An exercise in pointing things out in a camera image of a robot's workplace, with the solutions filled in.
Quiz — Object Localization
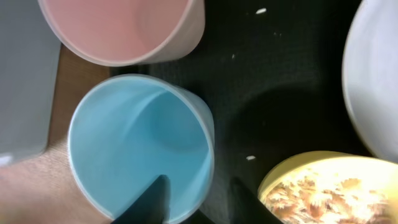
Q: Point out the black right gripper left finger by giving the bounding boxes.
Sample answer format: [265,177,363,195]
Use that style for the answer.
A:
[111,175,170,224]

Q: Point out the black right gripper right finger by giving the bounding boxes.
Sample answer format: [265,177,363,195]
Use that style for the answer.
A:
[231,178,282,224]

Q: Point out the food scraps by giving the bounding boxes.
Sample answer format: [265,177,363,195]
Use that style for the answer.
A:
[259,174,396,224]

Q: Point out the yellow bowl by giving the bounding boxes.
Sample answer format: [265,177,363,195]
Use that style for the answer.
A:
[257,151,397,223]

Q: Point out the light blue plastic cup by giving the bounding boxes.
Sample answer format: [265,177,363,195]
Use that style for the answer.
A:
[68,74,215,223]

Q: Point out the pink plastic cup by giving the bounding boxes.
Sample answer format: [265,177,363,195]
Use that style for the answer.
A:
[39,0,205,67]

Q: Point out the grey dishwasher rack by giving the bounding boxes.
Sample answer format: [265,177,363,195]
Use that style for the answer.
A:
[1,0,61,166]

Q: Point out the round black tray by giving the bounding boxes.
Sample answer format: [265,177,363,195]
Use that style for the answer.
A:
[111,0,369,223]

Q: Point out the white ceramic plate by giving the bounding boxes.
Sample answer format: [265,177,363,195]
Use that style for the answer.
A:
[342,0,397,162]

